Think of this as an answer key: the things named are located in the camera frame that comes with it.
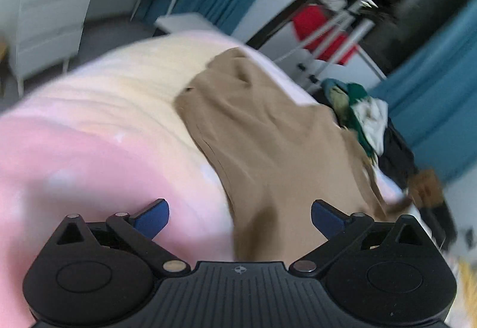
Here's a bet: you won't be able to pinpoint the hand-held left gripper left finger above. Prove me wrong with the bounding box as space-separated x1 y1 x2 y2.
48 198 190 275

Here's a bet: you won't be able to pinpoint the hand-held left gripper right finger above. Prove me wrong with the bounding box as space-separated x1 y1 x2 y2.
289 200 429 274

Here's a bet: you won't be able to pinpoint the tan pants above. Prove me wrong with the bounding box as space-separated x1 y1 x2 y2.
174 47 414 262

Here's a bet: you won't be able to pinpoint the pile of mixed clothes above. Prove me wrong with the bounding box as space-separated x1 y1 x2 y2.
321 78 459 250

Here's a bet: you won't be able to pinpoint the pink and cream blanket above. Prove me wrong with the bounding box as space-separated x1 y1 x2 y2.
0 30 411 328

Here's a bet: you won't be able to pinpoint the red garment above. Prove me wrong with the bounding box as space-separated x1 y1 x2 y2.
291 4 359 65

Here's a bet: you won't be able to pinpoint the metal drying rack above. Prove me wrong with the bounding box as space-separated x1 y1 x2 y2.
272 0 388 90

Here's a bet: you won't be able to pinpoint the white side table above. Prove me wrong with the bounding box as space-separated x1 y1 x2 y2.
154 13 218 36

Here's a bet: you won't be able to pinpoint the white cabinet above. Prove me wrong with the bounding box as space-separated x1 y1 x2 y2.
0 0 209 98

